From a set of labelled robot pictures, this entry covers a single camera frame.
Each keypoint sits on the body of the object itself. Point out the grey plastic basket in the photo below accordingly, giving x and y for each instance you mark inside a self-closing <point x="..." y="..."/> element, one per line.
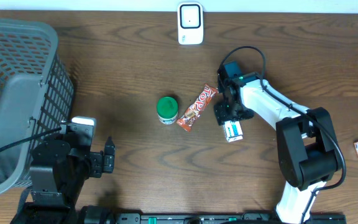
<point x="36" y="94"/>

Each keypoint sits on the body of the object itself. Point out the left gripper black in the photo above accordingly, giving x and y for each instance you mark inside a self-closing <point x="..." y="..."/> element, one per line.
<point x="96" y="166"/>

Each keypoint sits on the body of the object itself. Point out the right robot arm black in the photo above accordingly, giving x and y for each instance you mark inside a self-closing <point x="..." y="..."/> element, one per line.
<point x="308" y="152"/>

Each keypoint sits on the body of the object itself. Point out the white barcode scanner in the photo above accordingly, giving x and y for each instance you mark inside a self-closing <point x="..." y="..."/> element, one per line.
<point x="190" y="23"/>

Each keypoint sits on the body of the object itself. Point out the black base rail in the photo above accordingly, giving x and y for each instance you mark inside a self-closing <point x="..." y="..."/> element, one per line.
<point x="197" y="218"/>

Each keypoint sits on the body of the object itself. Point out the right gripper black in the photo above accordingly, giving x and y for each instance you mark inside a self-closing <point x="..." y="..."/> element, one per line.
<point x="220" y="114"/>

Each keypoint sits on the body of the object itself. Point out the green lid jar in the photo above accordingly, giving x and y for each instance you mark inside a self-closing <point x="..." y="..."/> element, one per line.
<point x="167" y="110"/>

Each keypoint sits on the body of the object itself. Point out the red snack wrapper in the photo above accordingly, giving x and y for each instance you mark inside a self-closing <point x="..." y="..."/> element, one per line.
<point x="194" y="111"/>

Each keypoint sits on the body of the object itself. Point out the white Panadol box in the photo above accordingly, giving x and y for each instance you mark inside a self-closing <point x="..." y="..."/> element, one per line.
<point x="233" y="131"/>

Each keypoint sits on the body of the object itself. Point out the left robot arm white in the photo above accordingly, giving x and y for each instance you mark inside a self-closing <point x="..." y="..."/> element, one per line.
<point x="60" y="166"/>

